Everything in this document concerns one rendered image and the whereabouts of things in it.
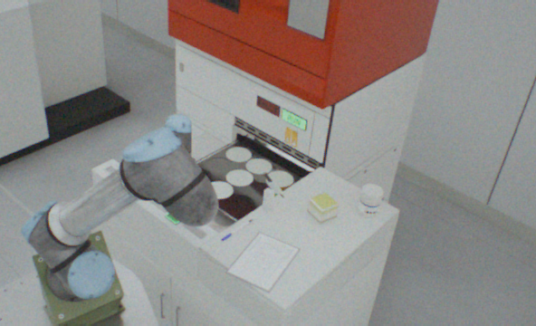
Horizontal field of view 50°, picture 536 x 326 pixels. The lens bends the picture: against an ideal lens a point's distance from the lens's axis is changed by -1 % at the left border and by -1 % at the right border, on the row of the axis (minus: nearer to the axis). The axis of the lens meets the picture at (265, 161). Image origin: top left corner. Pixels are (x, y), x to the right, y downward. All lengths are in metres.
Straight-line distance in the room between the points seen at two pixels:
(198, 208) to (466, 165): 2.61
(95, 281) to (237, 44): 1.06
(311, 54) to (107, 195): 0.92
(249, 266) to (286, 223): 0.24
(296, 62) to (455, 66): 1.61
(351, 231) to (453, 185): 1.92
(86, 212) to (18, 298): 0.60
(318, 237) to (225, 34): 0.85
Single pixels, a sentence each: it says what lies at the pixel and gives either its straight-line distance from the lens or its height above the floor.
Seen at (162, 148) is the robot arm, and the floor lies 1.53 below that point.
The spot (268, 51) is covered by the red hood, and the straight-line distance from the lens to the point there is 2.09.
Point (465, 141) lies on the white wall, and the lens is 3.61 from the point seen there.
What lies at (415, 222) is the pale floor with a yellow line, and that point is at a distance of 3.58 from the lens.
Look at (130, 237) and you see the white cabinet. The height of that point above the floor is 0.77.
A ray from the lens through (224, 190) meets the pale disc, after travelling 2.12.
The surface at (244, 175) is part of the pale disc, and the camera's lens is 2.20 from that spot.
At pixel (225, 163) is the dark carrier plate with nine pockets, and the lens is 2.25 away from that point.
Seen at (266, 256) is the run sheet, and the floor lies 0.97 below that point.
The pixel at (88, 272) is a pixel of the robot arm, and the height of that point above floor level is 1.13.
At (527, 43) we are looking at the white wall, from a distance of 3.29.
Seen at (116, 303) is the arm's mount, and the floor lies 0.84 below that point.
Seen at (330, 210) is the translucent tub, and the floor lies 1.02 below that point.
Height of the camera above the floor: 2.22
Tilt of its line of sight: 35 degrees down
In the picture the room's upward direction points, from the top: 6 degrees clockwise
